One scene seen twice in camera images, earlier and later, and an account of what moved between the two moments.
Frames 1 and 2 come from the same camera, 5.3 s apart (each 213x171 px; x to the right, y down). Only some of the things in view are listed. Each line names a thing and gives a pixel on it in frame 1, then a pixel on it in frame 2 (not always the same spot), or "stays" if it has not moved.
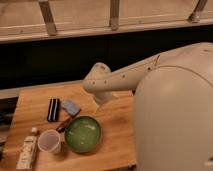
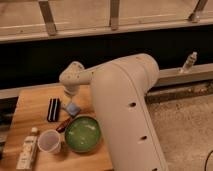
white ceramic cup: x=48 y=141 stays
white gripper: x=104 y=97 -> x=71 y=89
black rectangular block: x=53 y=110 stays
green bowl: x=82 y=134 stays
